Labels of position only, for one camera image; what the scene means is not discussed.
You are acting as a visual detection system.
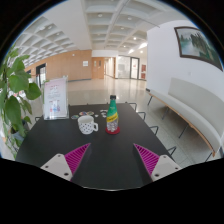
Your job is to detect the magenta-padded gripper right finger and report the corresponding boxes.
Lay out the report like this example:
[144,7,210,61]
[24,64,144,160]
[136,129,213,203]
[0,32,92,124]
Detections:
[132,143,183,186]

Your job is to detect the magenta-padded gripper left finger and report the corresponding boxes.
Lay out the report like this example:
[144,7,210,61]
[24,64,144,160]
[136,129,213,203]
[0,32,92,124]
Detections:
[39,142,92,183]

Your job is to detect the green plastic drink bottle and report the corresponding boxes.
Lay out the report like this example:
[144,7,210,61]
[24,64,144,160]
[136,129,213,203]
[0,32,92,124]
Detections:
[105,94,120,133]

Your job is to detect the black metal chairs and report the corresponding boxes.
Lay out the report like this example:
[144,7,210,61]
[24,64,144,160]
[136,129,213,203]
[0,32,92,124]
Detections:
[33,101,178,158]

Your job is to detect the white polka dot mug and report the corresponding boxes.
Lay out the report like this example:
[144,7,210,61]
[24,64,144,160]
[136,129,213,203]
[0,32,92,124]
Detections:
[77,115,100,136]

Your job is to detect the grey plant pot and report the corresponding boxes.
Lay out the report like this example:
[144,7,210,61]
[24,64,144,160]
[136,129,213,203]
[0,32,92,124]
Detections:
[9,119,30,148]

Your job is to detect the clear acrylic sign stand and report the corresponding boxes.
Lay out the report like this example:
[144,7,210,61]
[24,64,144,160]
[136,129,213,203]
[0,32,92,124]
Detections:
[42,75,70,121]

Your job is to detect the white cushioned bench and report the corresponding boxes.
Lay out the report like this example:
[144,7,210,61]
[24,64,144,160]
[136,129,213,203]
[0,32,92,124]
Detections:
[145,77,224,158]

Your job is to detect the green leafy plant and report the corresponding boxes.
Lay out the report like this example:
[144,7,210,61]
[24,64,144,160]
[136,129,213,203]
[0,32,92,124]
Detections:
[0,46,43,159]

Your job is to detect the dark framed glass door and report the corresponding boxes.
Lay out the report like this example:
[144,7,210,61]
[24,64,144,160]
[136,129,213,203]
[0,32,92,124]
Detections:
[129,56,140,80]

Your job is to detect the dark framed landscape picture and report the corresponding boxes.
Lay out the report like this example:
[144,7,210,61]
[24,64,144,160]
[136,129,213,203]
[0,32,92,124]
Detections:
[173,25,224,72]

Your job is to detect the round ceiling lights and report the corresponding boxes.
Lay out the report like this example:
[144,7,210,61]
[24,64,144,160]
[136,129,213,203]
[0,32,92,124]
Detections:
[36,13,149,56]

